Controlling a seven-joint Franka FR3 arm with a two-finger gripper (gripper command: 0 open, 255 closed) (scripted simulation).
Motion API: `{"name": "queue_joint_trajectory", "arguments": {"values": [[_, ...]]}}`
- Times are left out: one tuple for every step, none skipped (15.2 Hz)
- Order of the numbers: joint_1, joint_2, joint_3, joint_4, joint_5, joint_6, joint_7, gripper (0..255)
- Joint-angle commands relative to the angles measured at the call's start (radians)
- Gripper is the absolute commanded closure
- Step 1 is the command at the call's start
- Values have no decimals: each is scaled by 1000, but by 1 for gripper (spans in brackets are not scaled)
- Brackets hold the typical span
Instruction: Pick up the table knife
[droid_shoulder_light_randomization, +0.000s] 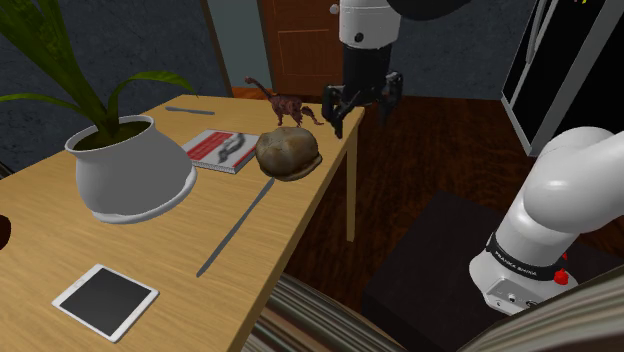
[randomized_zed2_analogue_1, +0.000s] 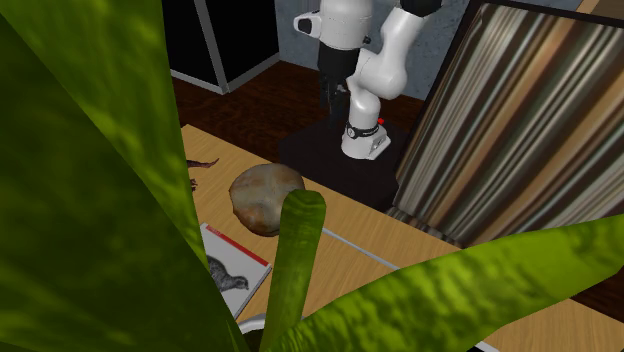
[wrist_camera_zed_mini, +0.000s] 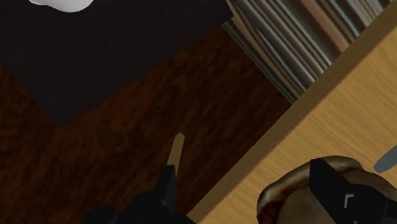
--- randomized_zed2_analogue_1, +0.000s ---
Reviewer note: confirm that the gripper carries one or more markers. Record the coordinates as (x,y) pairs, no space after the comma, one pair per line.
(337,59)

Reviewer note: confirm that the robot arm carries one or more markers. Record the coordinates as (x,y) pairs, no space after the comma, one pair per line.
(378,73)

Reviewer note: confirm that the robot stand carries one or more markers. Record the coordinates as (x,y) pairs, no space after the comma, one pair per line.
(341,170)

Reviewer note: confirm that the round brown bread loaf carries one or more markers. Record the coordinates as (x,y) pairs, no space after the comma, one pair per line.
(258,197)

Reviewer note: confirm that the brown dinosaur toy figure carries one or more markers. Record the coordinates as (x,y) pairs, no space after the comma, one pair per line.
(202,164)

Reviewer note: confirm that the striped brown box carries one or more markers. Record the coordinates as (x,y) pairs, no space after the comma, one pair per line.
(516,122)

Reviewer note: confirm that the white book with bird picture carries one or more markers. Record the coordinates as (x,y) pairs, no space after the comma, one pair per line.
(234,263)

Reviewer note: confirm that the green potted plant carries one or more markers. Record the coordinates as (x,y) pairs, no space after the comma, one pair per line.
(88,219)

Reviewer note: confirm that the black cabinet with grey frame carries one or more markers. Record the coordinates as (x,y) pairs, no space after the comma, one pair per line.
(195,39)

